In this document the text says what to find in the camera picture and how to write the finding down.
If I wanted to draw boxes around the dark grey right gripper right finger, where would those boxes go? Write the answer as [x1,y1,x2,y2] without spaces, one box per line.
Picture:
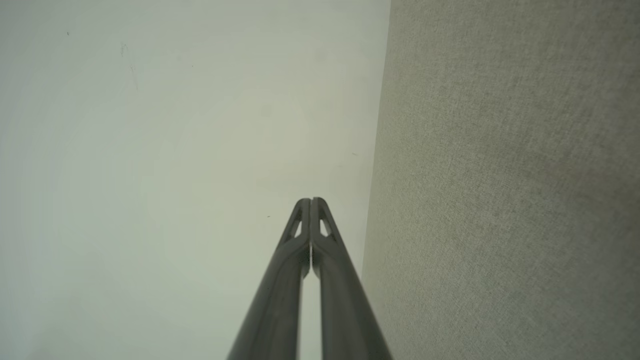
[311,197,394,360]

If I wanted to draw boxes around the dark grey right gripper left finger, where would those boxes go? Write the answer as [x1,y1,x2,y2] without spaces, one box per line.
[227,198,312,360]

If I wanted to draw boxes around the grey fabric sofa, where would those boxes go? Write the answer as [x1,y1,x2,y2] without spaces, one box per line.
[361,0,640,360]

